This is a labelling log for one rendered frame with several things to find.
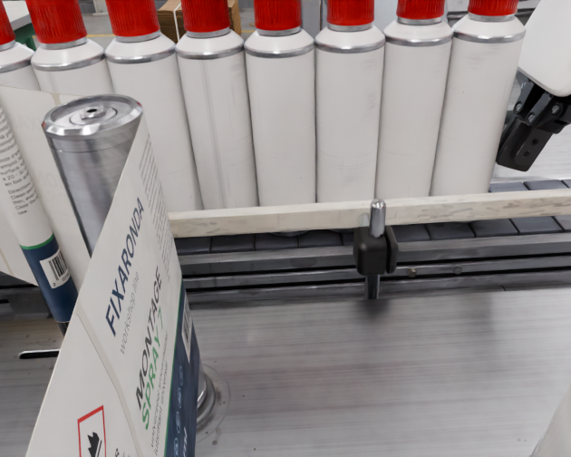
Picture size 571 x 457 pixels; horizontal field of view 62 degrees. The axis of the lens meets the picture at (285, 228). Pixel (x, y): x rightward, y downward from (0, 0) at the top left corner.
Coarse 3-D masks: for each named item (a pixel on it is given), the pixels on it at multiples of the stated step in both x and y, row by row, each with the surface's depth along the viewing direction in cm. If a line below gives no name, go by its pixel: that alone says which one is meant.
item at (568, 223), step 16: (496, 192) 47; (416, 224) 43; (432, 224) 43; (448, 224) 43; (464, 224) 43; (480, 224) 43; (496, 224) 43; (512, 224) 43; (528, 224) 42; (544, 224) 42; (560, 224) 42; (176, 240) 43; (192, 240) 43; (208, 240) 43; (224, 240) 43; (240, 240) 42; (256, 240) 42; (272, 240) 42; (288, 240) 42; (304, 240) 42; (320, 240) 42; (336, 240) 42; (352, 240) 42; (400, 240) 42; (416, 240) 42
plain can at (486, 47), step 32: (480, 0) 34; (512, 0) 33; (480, 32) 34; (512, 32) 34; (480, 64) 35; (512, 64) 35; (448, 96) 38; (480, 96) 36; (448, 128) 39; (480, 128) 38; (448, 160) 40; (480, 160) 39; (448, 192) 42; (480, 192) 41
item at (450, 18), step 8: (448, 0) 98; (456, 0) 98; (464, 0) 98; (520, 0) 96; (528, 0) 97; (536, 0) 97; (448, 8) 97; (456, 8) 97; (464, 8) 97; (520, 8) 96; (528, 8) 96; (448, 16) 98; (456, 16) 98; (520, 16) 98; (528, 16) 98
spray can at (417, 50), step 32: (416, 0) 33; (384, 32) 36; (416, 32) 34; (448, 32) 34; (384, 64) 36; (416, 64) 35; (448, 64) 36; (384, 96) 38; (416, 96) 36; (384, 128) 39; (416, 128) 38; (384, 160) 40; (416, 160) 39; (384, 192) 42; (416, 192) 41
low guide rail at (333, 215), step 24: (504, 192) 40; (528, 192) 40; (552, 192) 40; (192, 216) 40; (216, 216) 40; (240, 216) 40; (264, 216) 40; (288, 216) 40; (312, 216) 40; (336, 216) 40; (408, 216) 40; (432, 216) 40; (456, 216) 40; (480, 216) 40; (504, 216) 40; (528, 216) 41
